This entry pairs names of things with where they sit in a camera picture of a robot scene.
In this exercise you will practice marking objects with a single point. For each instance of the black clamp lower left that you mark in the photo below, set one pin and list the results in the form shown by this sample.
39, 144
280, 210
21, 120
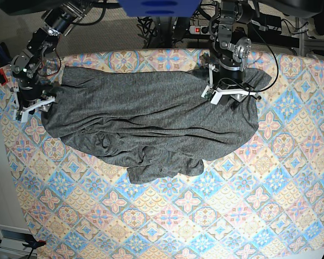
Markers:
24, 243

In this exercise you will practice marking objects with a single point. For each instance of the patterned tablecloth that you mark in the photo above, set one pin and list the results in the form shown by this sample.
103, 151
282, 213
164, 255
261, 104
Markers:
264, 200

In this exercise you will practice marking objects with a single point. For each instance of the aluminium frame post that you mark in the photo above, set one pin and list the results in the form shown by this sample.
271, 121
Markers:
303, 25

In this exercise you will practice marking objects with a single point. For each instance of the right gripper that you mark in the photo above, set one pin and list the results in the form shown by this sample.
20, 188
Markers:
29, 98

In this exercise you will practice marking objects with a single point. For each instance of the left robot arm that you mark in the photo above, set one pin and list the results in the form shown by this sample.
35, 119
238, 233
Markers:
228, 58

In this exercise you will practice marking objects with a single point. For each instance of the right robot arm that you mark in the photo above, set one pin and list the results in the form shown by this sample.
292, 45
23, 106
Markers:
26, 66

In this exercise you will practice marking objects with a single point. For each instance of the blue handled clamp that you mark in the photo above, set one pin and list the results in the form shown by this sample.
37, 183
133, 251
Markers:
5, 57

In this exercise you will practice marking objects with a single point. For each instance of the power strip with red switch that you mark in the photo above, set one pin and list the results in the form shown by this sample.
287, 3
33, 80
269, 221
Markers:
199, 31

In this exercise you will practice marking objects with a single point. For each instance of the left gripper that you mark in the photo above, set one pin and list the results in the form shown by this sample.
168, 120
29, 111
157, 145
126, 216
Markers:
224, 89

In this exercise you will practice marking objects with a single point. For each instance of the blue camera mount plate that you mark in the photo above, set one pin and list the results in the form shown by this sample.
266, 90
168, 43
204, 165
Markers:
159, 8

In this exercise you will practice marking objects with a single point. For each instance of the grey t-shirt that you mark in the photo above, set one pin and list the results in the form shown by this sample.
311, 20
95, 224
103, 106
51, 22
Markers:
155, 124

